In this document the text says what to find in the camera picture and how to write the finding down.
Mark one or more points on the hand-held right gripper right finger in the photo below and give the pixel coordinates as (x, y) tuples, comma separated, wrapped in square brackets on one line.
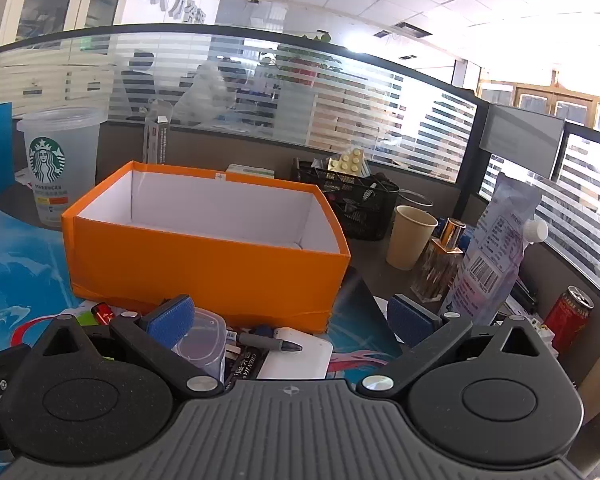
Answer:
[(409, 317)]

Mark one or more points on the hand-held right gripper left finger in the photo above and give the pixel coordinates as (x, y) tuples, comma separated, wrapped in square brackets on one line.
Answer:
[(171, 319)]

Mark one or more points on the orange cardboard box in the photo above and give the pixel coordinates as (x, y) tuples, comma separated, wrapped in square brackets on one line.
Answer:
[(205, 270)]

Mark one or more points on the grey gel pen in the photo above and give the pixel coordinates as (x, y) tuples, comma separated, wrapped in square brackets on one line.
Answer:
[(275, 344)]

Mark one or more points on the white paper sheet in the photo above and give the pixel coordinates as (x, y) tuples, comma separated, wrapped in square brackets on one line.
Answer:
[(382, 306)]

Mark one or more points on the clear plastic container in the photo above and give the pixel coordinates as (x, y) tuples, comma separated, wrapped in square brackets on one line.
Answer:
[(205, 340)]

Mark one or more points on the glass perfume bottle gold cap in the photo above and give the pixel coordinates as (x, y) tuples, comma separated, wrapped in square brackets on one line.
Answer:
[(437, 270)]

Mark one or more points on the purple refill pouch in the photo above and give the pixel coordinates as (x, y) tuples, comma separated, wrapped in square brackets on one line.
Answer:
[(495, 240)]

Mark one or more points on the printed blue desk mat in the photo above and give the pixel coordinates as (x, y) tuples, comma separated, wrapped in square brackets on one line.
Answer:
[(20, 270)]

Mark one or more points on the black mesh basket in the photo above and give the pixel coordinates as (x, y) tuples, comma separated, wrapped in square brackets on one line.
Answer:
[(360, 210)]

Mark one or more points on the white power bank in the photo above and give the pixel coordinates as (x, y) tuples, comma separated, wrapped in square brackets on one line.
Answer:
[(300, 366)]

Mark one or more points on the red drink can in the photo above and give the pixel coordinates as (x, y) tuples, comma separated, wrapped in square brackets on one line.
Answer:
[(567, 320)]

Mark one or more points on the yellow building brick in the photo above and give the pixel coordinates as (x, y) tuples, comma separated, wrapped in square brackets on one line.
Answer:
[(347, 162)]

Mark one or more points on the small green white box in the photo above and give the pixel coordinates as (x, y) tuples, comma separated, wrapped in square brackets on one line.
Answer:
[(250, 171)]

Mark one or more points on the clear plastic cup green logo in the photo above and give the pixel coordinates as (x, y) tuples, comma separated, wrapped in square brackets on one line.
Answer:
[(60, 185)]

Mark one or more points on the striped glass partition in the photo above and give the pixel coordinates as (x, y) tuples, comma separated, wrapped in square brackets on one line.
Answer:
[(590, 200), (405, 125)]

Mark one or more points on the grey computer monitor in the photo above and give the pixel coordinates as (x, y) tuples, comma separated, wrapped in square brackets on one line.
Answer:
[(520, 135)]

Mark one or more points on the black office chair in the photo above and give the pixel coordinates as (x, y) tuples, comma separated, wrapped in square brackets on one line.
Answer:
[(137, 85)]

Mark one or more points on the green potted plant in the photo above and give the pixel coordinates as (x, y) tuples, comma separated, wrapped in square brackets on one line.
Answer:
[(305, 55)]

